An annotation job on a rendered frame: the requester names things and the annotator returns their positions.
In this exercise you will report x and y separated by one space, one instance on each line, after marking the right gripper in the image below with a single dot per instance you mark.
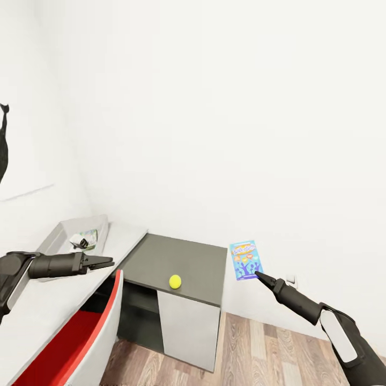
284 294

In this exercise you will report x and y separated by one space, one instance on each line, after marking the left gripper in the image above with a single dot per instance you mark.
64 265

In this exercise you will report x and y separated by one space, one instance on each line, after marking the board game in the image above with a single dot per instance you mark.
91 237
245 260

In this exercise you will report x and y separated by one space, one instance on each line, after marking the painting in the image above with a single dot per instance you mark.
21 167

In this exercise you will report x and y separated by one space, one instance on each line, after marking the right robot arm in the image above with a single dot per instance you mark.
358 360

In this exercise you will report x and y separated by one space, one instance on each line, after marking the toy box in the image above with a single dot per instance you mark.
58 242

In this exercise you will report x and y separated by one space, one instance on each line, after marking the tennis ball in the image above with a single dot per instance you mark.
174 281

